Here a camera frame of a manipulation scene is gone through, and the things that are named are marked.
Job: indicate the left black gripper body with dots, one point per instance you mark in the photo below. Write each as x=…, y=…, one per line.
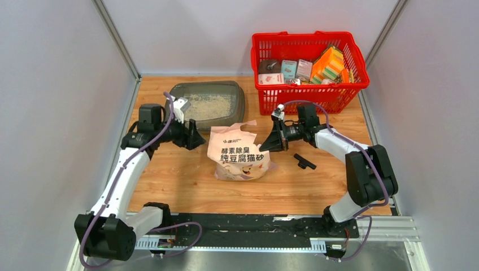
x=176, y=133

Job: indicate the black bag clip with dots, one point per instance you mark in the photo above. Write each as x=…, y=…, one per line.
x=304, y=163

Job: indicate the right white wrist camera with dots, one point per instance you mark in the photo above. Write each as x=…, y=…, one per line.
x=278, y=113

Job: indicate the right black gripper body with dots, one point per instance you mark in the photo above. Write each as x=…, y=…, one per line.
x=293, y=132

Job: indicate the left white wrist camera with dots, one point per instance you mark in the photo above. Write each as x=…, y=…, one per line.
x=180, y=106

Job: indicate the orange sponge pack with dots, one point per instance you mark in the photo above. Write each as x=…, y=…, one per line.
x=330, y=68

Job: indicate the teal small box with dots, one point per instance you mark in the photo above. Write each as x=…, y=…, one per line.
x=289, y=68

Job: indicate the pink cat litter bag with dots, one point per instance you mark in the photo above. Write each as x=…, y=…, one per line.
x=236, y=155

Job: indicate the grey litter box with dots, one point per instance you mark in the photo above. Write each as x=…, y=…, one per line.
x=213, y=103

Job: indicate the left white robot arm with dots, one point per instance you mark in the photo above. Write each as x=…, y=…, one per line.
x=105, y=231

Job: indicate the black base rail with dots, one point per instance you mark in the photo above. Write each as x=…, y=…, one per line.
x=214, y=230

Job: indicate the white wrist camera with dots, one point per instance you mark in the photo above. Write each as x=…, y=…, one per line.
x=278, y=113
x=180, y=106

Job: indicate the pink white small box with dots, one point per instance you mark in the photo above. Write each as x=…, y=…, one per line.
x=271, y=79

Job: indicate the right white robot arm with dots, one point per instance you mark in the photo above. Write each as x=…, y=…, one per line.
x=370, y=177

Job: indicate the grey small box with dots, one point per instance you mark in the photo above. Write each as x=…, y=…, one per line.
x=304, y=69

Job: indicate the red plastic basket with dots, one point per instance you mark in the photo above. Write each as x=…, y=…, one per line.
x=307, y=46

